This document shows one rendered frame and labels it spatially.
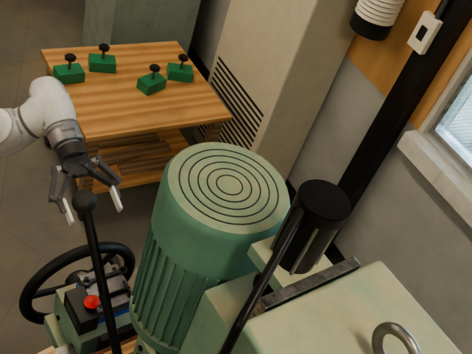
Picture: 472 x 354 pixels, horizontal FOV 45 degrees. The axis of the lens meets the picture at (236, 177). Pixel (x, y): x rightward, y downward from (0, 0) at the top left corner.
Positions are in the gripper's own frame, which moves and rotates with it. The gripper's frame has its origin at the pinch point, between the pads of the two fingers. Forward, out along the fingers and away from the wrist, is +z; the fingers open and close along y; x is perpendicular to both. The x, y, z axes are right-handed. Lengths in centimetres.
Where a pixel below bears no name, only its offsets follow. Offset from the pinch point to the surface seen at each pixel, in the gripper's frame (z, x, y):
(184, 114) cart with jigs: -45, 50, 69
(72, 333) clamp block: 29.4, -21.4, -21.4
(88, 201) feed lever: 18, -68, -25
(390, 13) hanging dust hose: -34, -25, 119
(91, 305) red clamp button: 26.5, -30.0, -18.4
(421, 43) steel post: -18, -29, 119
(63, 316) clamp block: 25.1, -19.4, -21.4
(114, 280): 22.7, -26.0, -11.0
